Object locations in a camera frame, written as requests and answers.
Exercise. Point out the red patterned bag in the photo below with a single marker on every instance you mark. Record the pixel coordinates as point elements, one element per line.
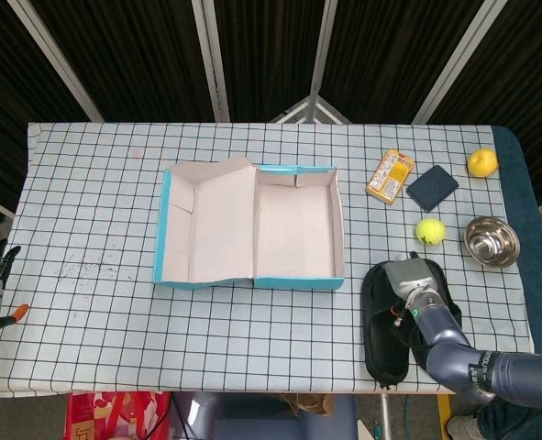
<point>114,417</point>

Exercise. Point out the metal table leg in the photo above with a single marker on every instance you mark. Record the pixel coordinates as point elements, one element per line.
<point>385,417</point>

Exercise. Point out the white grid tablecloth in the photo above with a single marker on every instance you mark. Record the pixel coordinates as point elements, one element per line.
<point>91,206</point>

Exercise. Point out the stainless steel bowl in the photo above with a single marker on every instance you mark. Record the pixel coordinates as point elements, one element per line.
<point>493,240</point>

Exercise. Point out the dark blue wallet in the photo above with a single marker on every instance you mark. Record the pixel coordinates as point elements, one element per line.
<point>432,188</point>

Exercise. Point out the light blue shoe box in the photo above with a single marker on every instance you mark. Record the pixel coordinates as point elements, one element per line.
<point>224,220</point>

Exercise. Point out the yellow lemon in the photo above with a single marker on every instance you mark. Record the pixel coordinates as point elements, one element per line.
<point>483,162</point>

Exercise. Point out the black slipper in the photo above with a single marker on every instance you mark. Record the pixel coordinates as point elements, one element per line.
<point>441,279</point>
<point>380,348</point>

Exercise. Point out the person leg in jeans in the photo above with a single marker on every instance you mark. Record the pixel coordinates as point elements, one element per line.
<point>504,421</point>

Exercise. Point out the brown paper bag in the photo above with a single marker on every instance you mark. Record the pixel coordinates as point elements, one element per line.
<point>305,403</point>

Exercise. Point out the triangular metal screen foot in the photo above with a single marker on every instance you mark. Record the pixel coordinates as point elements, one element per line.
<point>310,110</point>

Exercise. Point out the dark blue table pad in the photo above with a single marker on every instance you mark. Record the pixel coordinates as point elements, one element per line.
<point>527,220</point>

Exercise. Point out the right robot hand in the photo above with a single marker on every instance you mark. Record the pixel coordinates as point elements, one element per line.
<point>410,277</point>

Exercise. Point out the white sneaker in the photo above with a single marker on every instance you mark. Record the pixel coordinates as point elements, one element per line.
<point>463,428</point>

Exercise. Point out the yellow retail blister package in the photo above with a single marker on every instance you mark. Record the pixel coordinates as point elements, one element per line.
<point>390,176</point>

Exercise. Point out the white screen frame post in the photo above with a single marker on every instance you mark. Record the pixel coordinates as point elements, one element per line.
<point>323,59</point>
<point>54,59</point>
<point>458,59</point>
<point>211,59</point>

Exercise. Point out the yellow tennis ball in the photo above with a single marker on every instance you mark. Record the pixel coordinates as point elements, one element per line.
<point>431,231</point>

